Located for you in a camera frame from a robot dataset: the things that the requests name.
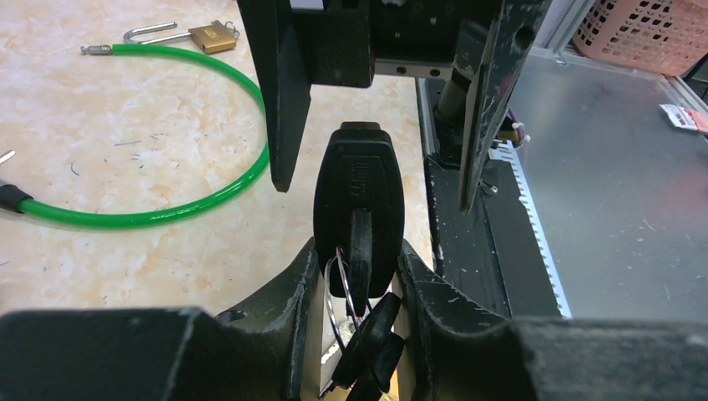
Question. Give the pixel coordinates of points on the black padlock with keys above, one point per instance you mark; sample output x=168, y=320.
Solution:
x=359, y=218

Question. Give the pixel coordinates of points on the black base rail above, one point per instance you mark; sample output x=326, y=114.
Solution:
x=497, y=254

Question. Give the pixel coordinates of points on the brass padlock on cable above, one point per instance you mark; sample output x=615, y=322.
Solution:
x=215, y=37

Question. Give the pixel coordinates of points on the aluminium frame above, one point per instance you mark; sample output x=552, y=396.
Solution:
x=574, y=122

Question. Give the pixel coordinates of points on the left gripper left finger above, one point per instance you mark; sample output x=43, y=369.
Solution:
x=266, y=347

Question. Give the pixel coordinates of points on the pink plastic basket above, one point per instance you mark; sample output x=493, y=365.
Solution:
x=664, y=37

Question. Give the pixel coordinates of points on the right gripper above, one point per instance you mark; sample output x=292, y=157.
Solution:
x=348, y=43

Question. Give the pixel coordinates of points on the green cable lock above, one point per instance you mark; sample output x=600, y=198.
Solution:
x=15, y=200

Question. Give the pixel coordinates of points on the small white paper label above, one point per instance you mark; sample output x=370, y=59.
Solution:
x=687, y=119

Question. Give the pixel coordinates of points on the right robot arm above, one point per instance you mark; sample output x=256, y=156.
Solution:
x=478, y=48

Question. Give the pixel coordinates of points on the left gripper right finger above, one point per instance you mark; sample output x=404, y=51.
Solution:
x=458, y=350

